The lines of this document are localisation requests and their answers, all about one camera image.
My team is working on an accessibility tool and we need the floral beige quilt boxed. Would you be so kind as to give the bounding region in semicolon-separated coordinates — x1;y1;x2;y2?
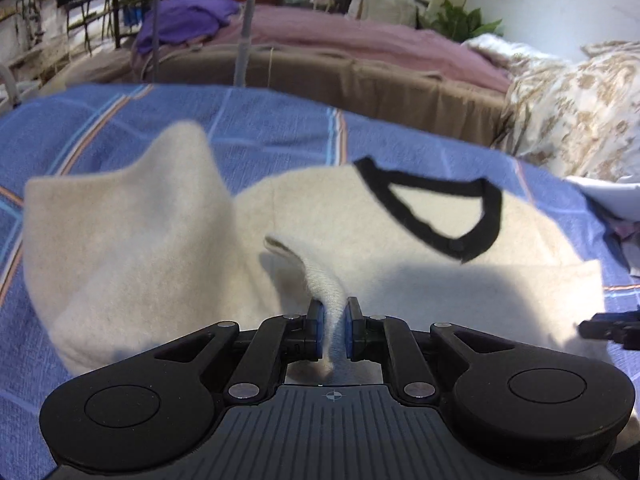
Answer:
464;34;639;183

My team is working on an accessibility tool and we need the white tripod pole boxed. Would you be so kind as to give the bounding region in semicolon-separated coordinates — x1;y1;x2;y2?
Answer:
233;0;256;88

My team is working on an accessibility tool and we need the purple garment on bed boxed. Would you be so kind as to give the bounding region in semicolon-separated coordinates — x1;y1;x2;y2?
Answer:
134;0;240;55

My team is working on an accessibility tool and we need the grey utility cart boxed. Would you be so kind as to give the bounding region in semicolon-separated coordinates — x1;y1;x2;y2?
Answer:
0;64;21;113

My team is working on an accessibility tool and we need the brown bed with pink cover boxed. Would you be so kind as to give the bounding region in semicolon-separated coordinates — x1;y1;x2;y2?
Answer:
65;4;510;146

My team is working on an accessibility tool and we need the white cloth pile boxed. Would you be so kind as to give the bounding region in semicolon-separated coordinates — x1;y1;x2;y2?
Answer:
564;173;640;276

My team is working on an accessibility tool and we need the blue plaid table cloth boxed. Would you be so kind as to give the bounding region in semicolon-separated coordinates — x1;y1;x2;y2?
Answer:
1;84;639;479

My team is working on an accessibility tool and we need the green potted plant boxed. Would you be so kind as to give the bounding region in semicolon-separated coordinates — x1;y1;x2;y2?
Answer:
421;0;503;44

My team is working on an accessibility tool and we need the cream and black sweater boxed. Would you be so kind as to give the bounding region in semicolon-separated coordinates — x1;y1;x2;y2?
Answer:
22;120;640;456

